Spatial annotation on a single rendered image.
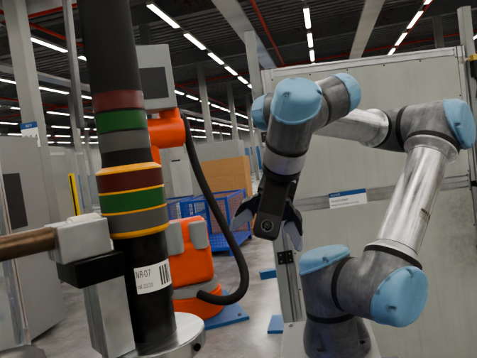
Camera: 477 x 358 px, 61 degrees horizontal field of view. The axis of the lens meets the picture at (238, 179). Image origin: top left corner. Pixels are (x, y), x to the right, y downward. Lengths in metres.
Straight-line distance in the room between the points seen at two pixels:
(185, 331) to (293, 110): 0.41
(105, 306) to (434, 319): 2.37
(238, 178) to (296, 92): 7.57
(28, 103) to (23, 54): 0.74
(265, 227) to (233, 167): 7.47
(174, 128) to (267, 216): 3.50
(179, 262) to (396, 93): 2.63
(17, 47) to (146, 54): 3.44
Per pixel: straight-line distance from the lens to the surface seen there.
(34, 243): 0.26
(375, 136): 1.03
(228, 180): 8.21
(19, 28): 7.34
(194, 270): 4.13
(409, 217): 0.90
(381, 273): 0.83
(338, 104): 0.71
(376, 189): 2.26
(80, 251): 0.26
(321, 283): 0.89
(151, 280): 0.28
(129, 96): 0.27
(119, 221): 0.27
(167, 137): 4.17
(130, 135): 0.27
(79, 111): 0.29
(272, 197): 0.72
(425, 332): 2.56
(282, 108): 0.63
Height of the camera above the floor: 1.57
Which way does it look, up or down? 3 degrees down
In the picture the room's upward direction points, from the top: 8 degrees counter-clockwise
